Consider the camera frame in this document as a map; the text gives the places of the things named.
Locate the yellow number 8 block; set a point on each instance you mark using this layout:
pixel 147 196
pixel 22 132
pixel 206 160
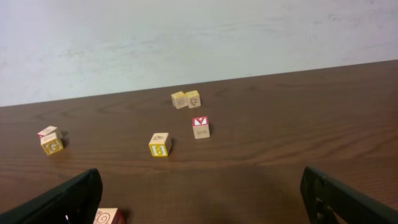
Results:
pixel 160 144

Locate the red letter A block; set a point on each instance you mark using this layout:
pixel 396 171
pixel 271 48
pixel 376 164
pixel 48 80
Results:
pixel 201 127

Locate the yellow-top block left of pair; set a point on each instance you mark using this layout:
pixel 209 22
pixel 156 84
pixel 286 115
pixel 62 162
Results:
pixel 179 100

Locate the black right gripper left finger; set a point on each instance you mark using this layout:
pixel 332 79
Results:
pixel 74 201

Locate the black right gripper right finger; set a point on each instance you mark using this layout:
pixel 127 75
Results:
pixel 326 199

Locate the yellow letter G block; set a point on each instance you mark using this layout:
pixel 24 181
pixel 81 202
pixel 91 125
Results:
pixel 51 143

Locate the yellow-top block right of pair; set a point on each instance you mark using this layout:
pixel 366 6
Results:
pixel 193 99

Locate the yellow-top block of pair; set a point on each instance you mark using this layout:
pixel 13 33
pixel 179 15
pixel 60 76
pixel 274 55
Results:
pixel 179 100
pixel 193 99

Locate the red-edged spiral block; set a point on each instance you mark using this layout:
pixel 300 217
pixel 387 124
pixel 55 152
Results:
pixel 109 216

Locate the red-edged wooden block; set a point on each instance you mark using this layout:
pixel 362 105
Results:
pixel 49 130

